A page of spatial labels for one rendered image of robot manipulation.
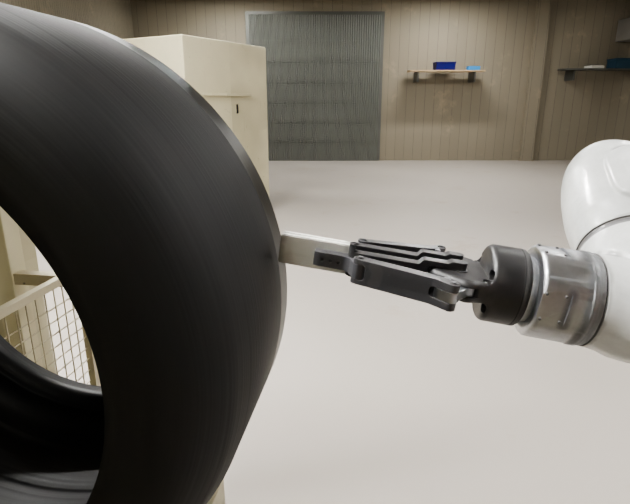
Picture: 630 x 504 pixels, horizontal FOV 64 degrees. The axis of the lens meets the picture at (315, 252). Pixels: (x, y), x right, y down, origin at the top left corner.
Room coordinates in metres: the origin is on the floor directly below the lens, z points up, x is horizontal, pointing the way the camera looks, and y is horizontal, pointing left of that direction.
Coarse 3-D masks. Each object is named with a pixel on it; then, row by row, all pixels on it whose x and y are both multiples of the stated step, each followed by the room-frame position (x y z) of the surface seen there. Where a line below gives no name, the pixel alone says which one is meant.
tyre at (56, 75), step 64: (0, 64) 0.35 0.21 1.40; (64, 64) 0.37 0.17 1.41; (128, 64) 0.46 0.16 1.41; (0, 128) 0.33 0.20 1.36; (64, 128) 0.34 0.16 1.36; (128, 128) 0.36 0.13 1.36; (192, 128) 0.45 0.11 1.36; (0, 192) 0.32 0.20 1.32; (64, 192) 0.32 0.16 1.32; (128, 192) 0.34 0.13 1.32; (192, 192) 0.37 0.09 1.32; (256, 192) 0.50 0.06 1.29; (64, 256) 0.32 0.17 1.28; (128, 256) 0.32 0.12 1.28; (192, 256) 0.35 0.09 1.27; (256, 256) 0.44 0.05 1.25; (128, 320) 0.32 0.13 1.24; (192, 320) 0.33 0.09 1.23; (256, 320) 0.40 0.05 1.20; (0, 384) 0.63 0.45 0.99; (64, 384) 0.64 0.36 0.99; (128, 384) 0.32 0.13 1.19; (192, 384) 0.33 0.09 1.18; (256, 384) 0.40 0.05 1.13; (0, 448) 0.57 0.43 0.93; (64, 448) 0.59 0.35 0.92; (128, 448) 0.32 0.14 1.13; (192, 448) 0.33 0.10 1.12
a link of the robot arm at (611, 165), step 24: (600, 144) 0.60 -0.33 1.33; (624, 144) 0.58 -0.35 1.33; (576, 168) 0.59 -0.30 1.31; (600, 168) 0.56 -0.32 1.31; (624, 168) 0.53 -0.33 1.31; (576, 192) 0.56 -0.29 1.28; (600, 192) 0.53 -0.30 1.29; (624, 192) 0.51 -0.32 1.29; (576, 216) 0.53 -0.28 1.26; (600, 216) 0.50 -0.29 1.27; (624, 216) 0.49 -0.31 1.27; (576, 240) 0.52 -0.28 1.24
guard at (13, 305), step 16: (48, 288) 1.02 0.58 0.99; (16, 304) 0.92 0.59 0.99; (64, 304) 1.08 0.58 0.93; (16, 320) 0.93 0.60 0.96; (32, 320) 0.97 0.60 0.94; (48, 320) 1.02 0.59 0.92; (32, 336) 0.96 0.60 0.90; (48, 352) 1.00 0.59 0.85; (80, 352) 1.11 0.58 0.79; (96, 368) 1.15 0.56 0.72; (96, 384) 1.14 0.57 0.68
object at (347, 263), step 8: (320, 256) 0.46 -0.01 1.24; (328, 256) 0.46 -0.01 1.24; (336, 256) 0.46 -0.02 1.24; (344, 256) 0.46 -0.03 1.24; (320, 264) 0.46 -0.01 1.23; (328, 264) 0.46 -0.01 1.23; (336, 264) 0.46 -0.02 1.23; (344, 264) 0.46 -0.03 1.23; (352, 264) 0.44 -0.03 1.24; (360, 272) 0.44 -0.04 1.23
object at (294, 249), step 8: (280, 240) 0.48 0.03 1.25; (288, 240) 0.48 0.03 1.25; (296, 240) 0.47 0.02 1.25; (304, 240) 0.47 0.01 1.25; (312, 240) 0.47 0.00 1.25; (320, 240) 0.47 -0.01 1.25; (328, 240) 0.47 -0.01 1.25; (280, 248) 0.48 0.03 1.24; (288, 248) 0.48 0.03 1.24; (296, 248) 0.47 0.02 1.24; (304, 248) 0.47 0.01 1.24; (312, 248) 0.47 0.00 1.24; (320, 248) 0.47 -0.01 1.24; (328, 248) 0.47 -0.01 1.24; (336, 248) 0.47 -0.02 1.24; (344, 248) 0.47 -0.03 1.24; (280, 256) 0.48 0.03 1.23; (288, 256) 0.48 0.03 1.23; (296, 256) 0.47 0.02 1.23; (304, 256) 0.47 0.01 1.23; (312, 256) 0.47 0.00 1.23; (296, 264) 0.47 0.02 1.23; (304, 264) 0.47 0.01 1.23; (312, 264) 0.47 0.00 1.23; (344, 272) 0.47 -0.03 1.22
